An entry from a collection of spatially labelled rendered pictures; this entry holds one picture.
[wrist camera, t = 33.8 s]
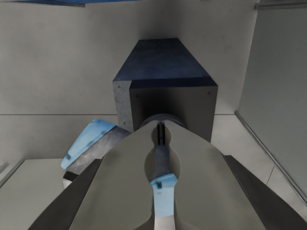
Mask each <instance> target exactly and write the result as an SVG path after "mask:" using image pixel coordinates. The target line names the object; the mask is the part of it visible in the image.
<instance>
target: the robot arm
mask: <svg viewBox="0 0 307 230"><path fill-rule="evenodd" d="M61 167H62V168H63V169H64V170H67V171H66V173H65V174H64V176H63V178H62V181H63V184H64V188H65V190H64V191H63V192H62V193H61V194H60V195H59V196H58V197H57V198H56V199H55V200H54V201H53V202H52V203H51V204H50V205H49V206H48V207H47V208H46V209H45V210H44V211H43V212H42V213H41V214H40V215H39V216H38V217H37V219H36V220H35V221H34V222H33V223H32V225H31V226H30V227H29V228H28V230H154V224H155V217H164V216H170V215H174V220H175V230H307V222H306V221H305V220H304V219H303V218H302V217H301V216H300V215H299V214H298V213H297V212H296V211H295V210H294V209H293V208H292V207H291V206H290V205H289V204H288V203H287V202H285V201H284V200H283V199H282V198H281V197H280V196H278V195H277V194H276V193H275V192H274V191H272V190H271V189H270V188H269V187H268V186H266V185H265V184H264V183H263V182H262V181H261V180H259V179H258V178H257V177H256V176H255V175H253V174H252V173H251V172H250V171H249V170H248V169H247V168H246V167H244V166H243V165H242V164H241V163H240V162H238V161H237V160H236V159H235V158H234V157H233V156H231V155H224V154H222V153H221V152H220V151H219V150H218V149H217V148H216V147H215V146H213V145H212V144H211V143H209V142H208V141H206V140H205V139H203V138H201V137H200V136H198V135H196V134H194V133H193V132H191V131H189V130H188V128H187V126H186V124H185V123H184V121H183V120H181V119H180V118H179V117H177V116H175V115H171V114H156V115H153V116H151V117H149V118H147V119H146V120H145V121H144V122H143V123H142V124H141V126H140V128H139V129H138V130H137V131H135V132H133V133H131V132H129V131H127V130H125V129H123V128H121V127H118V126H117V124H112V123H110V122H107V121H105V120H102V119H95V120H93V121H91V122H90V123H89V124H88V125H87V127H86V128H85V129H84V130H83V131H82V133H81V134H80V135H79V137H78V138H77V140H76V141H75V142H74V144H73V145H72V146H71V148H70V149H69V151H68V153H67V154H66V156H65V157H64V159H63V160H62V162H61Z"/></svg>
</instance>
